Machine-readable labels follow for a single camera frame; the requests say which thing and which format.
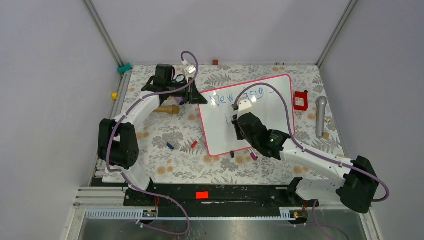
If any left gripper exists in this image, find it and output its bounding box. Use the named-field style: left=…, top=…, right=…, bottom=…
left=167, top=77, right=208, bottom=105

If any pink framed whiteboard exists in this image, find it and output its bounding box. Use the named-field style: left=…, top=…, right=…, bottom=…
left=199, top=74, right=295, bottom=156

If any blue marker cap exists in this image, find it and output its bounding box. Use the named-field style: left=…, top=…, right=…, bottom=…
left=166, top=142, right=175, bottom=150

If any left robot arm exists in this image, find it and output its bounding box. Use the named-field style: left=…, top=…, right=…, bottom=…
left=97, top=61, right=207, bottom=206

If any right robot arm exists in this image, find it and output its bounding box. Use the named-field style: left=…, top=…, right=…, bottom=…
left=231, top=112, right=380, bottom=214

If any gold toy microphone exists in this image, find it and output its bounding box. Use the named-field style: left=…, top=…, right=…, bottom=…
left=154, top=104, right=180, bottom=115

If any magenta capped marker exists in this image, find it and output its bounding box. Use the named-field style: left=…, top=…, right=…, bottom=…
left=250, top=151, right=258, bottom=161

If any red capped marker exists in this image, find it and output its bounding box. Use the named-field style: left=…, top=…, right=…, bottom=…
left=190, top=134, right=204, bottom=149

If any floral patterned table mat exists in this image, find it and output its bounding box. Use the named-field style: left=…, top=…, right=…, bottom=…
left=136, top=65, right=344, bottom=185

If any red small box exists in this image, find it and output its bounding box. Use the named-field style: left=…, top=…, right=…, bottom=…
left=293, top=90, right=309, bottom=112

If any silver toy microphone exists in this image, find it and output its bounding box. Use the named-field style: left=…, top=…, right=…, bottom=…
left=315, top=96, right=328, bottom=139

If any wooden small cube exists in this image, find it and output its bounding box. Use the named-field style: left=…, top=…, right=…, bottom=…
left=322, top=132, right=331, bottom=140

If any teal corner clamp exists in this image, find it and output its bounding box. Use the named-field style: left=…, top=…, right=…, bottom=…
left=117, top=63, right=133, bottom=74

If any red tape label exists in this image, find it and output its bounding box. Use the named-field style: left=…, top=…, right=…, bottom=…
left=195, top=191, right=209, bottom=200

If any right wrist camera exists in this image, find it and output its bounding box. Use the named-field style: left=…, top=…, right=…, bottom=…
left=237, top=100, right=253, bottom=118

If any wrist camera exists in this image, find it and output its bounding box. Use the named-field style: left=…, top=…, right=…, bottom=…
left=182, top=59, right=197, bottom=79
left=237, top=100, right=253, bottom=118

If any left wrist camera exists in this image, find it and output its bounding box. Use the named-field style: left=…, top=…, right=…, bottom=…
left=182, top=59, right=197, bottom=79

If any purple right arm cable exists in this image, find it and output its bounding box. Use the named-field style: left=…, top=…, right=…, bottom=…
left=231, top=82, right=391, bottom=239

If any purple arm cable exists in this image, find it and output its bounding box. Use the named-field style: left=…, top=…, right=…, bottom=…
left=105, top=50, right=200, bottom=236
left=231, top=82, right=391, bottom=239

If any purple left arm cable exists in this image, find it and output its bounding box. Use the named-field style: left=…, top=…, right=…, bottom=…
left=105, top=50, right=200, bottom=236

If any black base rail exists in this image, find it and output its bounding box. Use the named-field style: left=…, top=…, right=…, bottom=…
left=90, top=177, right=321, bottom=210

